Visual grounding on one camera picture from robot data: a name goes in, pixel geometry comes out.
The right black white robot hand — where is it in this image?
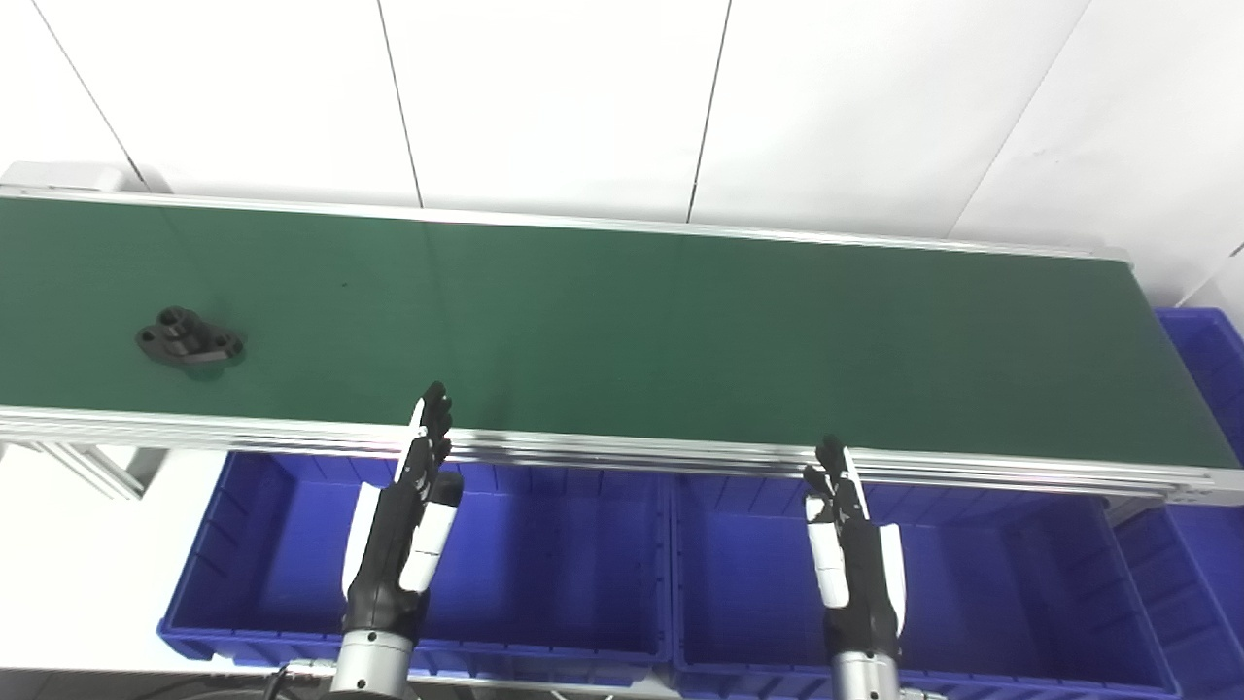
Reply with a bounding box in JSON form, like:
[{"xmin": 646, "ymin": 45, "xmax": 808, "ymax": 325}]
[{"xmin": 802, "ymin": 435, "xmax": 909, "ymax": 662}]

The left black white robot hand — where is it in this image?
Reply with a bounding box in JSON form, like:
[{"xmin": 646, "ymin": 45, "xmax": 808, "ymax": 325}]
[{"xmin": 341, "ymin": 381, "xmax": 466, "ymax": 643}]

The black flanged machine part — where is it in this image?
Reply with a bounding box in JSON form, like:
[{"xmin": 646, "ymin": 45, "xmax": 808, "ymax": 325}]
[{"xmin": 135, "ymin": 306, "xmax": 246, "ymax": 368}]

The blue plastic bin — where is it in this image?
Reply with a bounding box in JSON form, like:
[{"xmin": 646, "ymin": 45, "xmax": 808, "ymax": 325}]
[
  {"xmin": 671, "ymin": 472, "xmax": 1183, "ymax": 700},
  {"xmin": 1112, "ymin": 308, "xmax": 1244, "ymax": 700},
  {"xmin": 157, "ymin": 451, "xmax": 674, "ymax": 687}
]

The green conveyor belt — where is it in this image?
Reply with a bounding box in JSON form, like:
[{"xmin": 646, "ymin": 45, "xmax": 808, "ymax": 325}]
[{"xmin": 0, "ymin": 185, "xmax": 1244, "ymax": 508}]

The aluminium conveyor support leg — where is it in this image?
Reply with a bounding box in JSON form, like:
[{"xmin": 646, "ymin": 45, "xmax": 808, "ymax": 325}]
[{"xmin": 0, "ymin": 441, "xmax": 168, "ymax": 503}]

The grey conveyor end housing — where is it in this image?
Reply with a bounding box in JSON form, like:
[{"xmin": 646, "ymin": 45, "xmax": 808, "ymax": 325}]
[{"xmin": 0, "ymin": 161, "xmax": 149, "ymax": 196}]

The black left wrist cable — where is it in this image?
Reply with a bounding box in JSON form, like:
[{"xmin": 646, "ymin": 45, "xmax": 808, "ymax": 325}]
[{"xmin": 260, "ymin": 661, "xmax": 337, "ymax": 700}]

